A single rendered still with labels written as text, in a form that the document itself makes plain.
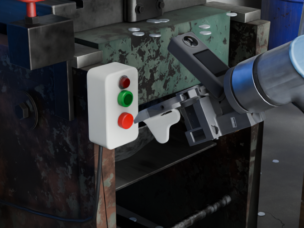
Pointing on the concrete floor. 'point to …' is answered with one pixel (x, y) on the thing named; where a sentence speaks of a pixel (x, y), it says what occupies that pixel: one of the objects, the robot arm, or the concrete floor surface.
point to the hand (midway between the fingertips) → (152, 110)
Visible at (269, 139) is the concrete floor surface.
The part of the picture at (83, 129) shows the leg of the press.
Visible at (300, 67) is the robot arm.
